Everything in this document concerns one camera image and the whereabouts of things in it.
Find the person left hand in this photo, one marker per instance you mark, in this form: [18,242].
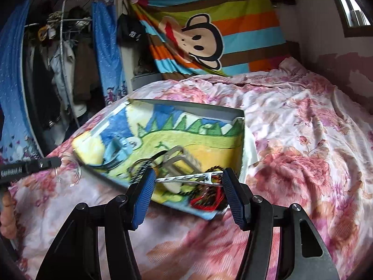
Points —
[8,221]

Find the grey tray with colourful lining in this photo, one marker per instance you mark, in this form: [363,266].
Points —
[178,138]

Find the silver white hair clip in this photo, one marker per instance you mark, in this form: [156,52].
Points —
[210,178]

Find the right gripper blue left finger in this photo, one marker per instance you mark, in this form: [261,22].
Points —
[74,252]

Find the hanging clothes in wardrobe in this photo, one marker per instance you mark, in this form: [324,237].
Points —
[60,72]

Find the light blue wristband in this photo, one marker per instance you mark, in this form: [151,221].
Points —
[119,150]

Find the window with metal bars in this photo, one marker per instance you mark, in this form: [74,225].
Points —
[356,17]

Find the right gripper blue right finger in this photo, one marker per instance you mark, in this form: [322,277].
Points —
[302,252]

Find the striped monkey cartoon blanket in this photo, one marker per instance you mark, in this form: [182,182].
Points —
[221,37]

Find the blue dotted wardrobe curtain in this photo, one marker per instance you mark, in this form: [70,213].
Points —
[17,136]

